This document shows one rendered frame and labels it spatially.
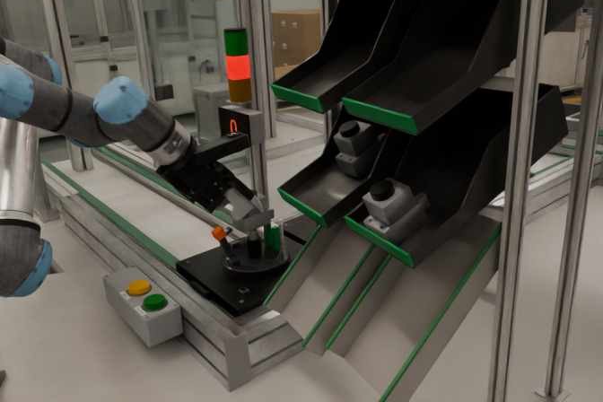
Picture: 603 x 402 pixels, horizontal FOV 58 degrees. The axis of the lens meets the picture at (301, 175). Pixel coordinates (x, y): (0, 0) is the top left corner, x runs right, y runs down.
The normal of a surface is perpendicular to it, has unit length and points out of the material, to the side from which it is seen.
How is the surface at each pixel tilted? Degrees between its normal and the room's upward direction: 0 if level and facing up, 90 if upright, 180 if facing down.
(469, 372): 0
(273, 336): 90
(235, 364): 90
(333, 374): 0
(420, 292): 45
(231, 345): 90
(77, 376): 0
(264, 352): 90
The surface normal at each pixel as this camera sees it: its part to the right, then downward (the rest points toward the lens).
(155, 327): 0.63, 0.23
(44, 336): -0.04, -0.94
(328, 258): -0.65, -0.52
